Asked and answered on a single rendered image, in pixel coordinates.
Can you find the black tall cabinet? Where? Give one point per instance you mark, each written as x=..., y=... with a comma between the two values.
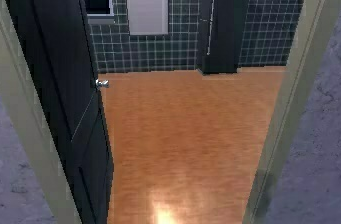
x=221, y=36

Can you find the black room door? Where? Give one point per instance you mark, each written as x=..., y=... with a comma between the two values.
x=61, y=83

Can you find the grey wall panel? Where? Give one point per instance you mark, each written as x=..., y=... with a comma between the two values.
x=147, y=16

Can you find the dark window with white frame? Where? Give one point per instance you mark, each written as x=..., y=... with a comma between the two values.
x=98, y=7

